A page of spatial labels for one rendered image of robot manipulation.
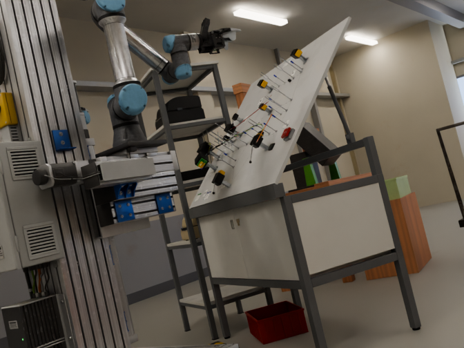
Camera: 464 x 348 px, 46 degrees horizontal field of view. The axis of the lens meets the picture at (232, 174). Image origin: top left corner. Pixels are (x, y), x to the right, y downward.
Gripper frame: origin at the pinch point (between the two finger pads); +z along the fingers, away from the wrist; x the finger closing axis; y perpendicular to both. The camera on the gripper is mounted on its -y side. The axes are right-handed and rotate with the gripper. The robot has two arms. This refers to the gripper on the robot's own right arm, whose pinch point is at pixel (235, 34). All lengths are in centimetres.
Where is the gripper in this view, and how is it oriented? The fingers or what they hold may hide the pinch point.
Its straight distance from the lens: 263.9
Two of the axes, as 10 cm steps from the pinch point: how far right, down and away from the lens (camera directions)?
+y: 2.8, 9.4, -1.9
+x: 3.8, -2.9, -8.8
